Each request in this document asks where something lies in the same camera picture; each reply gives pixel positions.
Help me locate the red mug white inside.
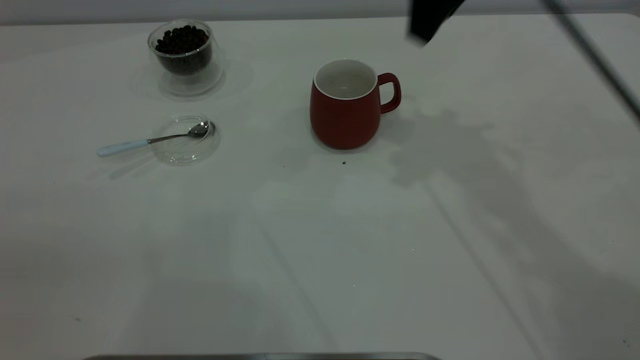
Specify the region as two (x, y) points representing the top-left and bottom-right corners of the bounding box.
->
(309, 59), (402, 150)

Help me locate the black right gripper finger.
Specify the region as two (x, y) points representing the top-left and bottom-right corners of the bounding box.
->
(407, 0), (467, 47)

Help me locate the thin black cable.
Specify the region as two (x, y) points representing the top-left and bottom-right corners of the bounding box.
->
(541, 0), (640, 123)

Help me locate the dark coffee beans pile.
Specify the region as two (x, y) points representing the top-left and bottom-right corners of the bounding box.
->
(155, 25), (212, 76)

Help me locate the metal spoon pale blue handle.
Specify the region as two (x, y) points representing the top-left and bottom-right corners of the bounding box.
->
(96, 121), (216, 158)

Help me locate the clear double-wall glass jar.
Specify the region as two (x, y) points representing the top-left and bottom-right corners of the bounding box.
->
(147, 19), (225, 98)

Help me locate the clear glass lid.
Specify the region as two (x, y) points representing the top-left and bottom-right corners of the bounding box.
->
(150, 115), (221, 166)

